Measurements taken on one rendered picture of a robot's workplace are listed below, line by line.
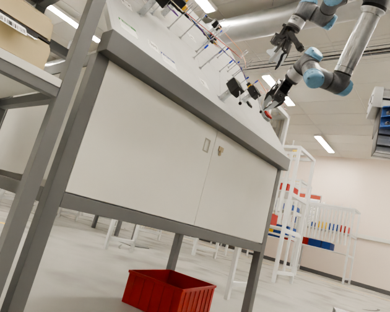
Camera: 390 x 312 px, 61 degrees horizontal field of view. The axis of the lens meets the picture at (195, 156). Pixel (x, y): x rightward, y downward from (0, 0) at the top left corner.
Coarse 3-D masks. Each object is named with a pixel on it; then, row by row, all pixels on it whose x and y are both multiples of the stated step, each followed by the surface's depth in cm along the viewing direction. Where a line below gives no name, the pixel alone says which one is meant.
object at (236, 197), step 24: (216, 144) 135; (216, 168) 136; (240, 168) 149; (264, 168) 165; (216, 192) 137; (240, 192) 150; (264, 192) 166; (216, 216) 138; (240, 216) 151; (264, 216) 167
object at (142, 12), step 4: (152, 0) 117; (156, 0) 114; (160, 0) 114; (164, 0) 114; (168, 0) 114; (172, 0) 119; (148, 4) 117; (152, 4) 117; (160, 4) 115; (164, 4) 114; (168, 4) 120; (144, 8) 120; (148, 8) 118; (140, 12) 119; (144, 12) 119
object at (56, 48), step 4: (52, 40) 139; (52, 44) 139; (56, 44) 141; (68, 44) 147; (52, 48) 139; (56, 48) 141; (60, 48) 142; (64, 48) 143; (68, 48) 146; (52, 52) 143; (56, 52) 142; (60, 52) 142; (64, 52) 143; (60, 56) 145; (64, 56) 144
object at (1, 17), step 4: (0, 12) 72; (0, 16) 71; (4, 16) 72; (4, 20) 71; (8, 20) 72; (12, 20) 74; (8, 24) 71; (12, 24) 73; (16, 24) 74; (16, 28) 73; (20, 28) 74; (24, 28) 76; (20, 32) 73; (24, 32) 74
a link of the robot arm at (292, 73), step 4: (292, 68) 147; (288, 72) 148; (292, 72) 147; (296, 72) 146; (288, 76) 149; (292, 76) 147; (296, 76) 146; (300, 76) 146; (292, 80) 149; (296, 80) 148; (300, 80) 148
